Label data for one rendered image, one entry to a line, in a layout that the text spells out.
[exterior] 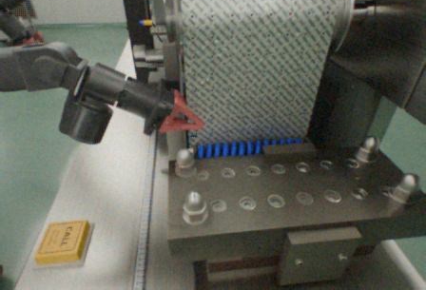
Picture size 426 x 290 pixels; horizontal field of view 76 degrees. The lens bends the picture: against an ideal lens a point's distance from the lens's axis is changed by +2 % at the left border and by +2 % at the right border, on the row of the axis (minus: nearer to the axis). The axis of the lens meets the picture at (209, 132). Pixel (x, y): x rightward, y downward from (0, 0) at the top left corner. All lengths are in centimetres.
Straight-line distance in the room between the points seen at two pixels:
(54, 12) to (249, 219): 628
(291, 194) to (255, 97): 18
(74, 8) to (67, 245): 597
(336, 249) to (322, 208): 6
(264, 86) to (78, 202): 45
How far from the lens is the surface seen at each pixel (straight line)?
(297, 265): 45
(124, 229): 57
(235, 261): 48
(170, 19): 45
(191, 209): 38
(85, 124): 47
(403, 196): 50
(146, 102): 45
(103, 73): 45
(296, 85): 50
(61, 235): 58
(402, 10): 52
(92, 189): 67
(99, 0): 621
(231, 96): 47
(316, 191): 47
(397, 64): 52
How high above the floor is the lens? 135
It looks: 35 degrees down
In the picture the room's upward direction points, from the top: straight up
